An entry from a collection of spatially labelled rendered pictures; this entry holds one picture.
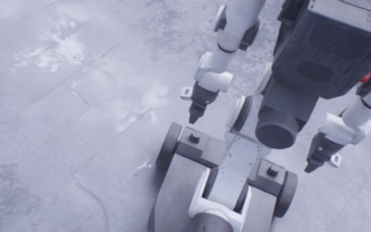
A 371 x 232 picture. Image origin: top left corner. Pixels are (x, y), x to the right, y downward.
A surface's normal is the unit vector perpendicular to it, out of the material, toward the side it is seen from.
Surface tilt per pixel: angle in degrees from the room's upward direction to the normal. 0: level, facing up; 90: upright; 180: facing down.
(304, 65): 105
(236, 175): 60
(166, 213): 0
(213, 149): 0
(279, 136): 90
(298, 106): 45
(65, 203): 0
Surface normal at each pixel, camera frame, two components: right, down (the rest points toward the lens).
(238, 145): -0.15, 0.33
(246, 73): 0.24, -0.58
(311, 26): -0.31, 0.71
